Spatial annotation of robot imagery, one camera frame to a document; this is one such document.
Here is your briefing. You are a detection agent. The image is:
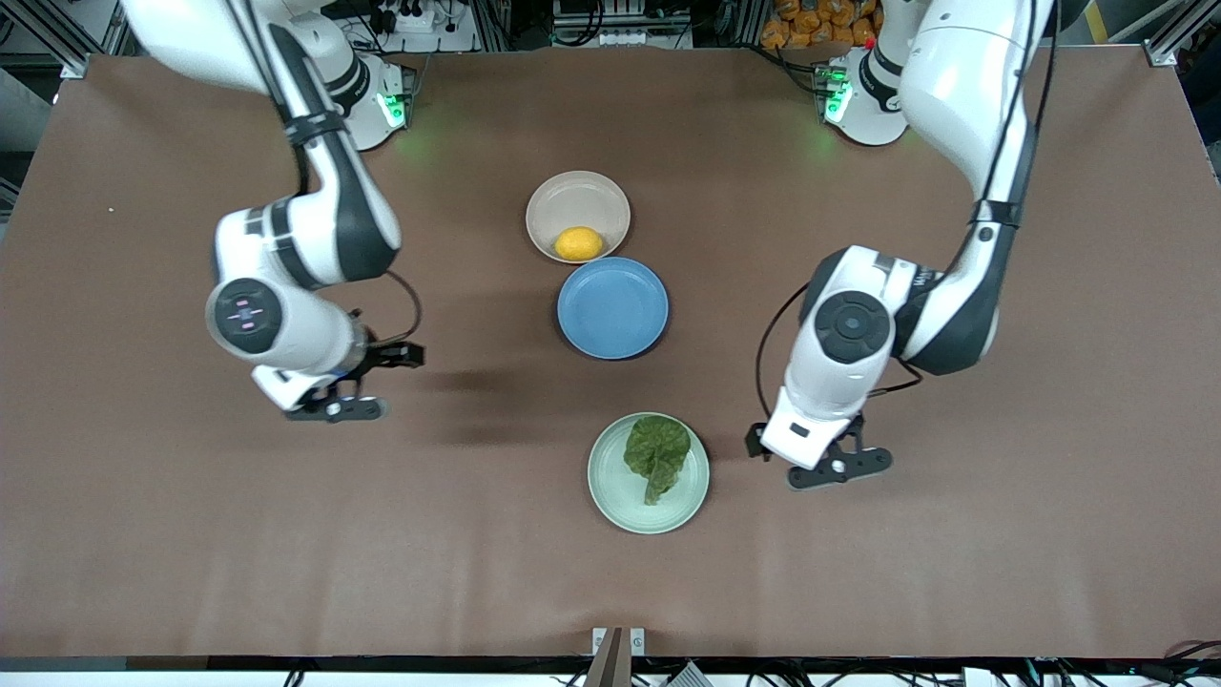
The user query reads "beige round plate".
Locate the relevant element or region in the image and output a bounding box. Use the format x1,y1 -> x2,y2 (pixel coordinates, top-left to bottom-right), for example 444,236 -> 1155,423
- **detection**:
526,170 -> 632,265

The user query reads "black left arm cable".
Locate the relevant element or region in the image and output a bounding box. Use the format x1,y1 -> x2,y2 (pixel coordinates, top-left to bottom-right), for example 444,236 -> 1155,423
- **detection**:
755,0 -> 1058,432

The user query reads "green lettuce leaf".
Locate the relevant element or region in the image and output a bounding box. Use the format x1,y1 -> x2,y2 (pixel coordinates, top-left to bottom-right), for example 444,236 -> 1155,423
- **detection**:
624,415 -> 692,507

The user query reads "light green round plate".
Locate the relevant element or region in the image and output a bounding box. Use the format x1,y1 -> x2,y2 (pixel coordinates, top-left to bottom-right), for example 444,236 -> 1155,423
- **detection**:
588,412 -> 711,535

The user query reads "yellow lemon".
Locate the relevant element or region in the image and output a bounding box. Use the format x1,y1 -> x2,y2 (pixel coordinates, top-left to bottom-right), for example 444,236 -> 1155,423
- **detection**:
554,226 -> 605,263

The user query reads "aluminium frame post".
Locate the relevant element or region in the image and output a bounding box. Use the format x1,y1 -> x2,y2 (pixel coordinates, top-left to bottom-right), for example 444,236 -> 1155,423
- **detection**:
0,0 -> 130,79
1143,0 -> 1221,68

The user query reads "metal camera stand bracket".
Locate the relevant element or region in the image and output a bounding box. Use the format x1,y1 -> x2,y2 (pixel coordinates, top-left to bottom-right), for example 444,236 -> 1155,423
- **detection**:
591,627 -> 647,687

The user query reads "blue round plate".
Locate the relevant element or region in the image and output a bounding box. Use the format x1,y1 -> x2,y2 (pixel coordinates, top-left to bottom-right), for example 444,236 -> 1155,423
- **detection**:
557,256 -> 671,361

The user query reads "pile of orange fruit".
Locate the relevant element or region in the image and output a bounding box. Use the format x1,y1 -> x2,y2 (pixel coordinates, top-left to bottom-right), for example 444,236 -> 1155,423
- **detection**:
761,0 -> 883,51

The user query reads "white power strip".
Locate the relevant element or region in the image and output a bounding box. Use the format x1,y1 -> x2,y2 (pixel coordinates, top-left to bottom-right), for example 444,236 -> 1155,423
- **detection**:
367,0 -> 480,54

